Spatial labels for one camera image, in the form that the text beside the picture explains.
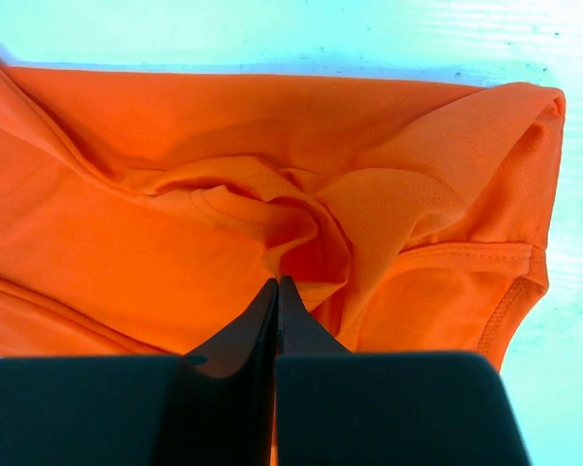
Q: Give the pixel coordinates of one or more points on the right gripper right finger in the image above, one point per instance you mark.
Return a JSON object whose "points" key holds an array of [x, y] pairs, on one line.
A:
{"points": [[336, 407]]}

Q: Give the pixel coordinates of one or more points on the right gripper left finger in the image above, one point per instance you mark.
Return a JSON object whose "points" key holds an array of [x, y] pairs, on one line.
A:
{"points": [[211, 406]]}

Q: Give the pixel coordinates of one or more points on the orange t shirt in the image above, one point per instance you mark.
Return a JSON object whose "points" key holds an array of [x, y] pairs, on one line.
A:
{"points": [[142, 212]]}

